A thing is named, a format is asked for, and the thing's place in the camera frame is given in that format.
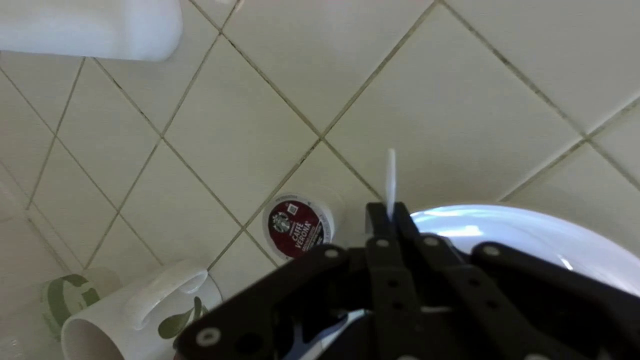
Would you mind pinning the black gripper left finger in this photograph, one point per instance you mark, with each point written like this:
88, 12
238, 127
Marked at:
390, 300

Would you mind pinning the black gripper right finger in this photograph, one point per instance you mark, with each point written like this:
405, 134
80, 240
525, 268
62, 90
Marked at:
506, 307

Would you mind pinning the white plastic knife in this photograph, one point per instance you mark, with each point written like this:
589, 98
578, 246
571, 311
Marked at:
390, 173

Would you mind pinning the red-lidded coffee pod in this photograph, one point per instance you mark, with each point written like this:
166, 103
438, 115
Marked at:
298, 227

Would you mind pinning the white mug with floral print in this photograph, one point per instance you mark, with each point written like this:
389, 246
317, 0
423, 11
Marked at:
132, 320

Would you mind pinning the clear cup with green print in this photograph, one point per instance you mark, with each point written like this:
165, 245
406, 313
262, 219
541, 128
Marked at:
66, 297

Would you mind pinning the white paper towel roll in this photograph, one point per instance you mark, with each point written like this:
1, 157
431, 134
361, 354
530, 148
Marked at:
86, 27

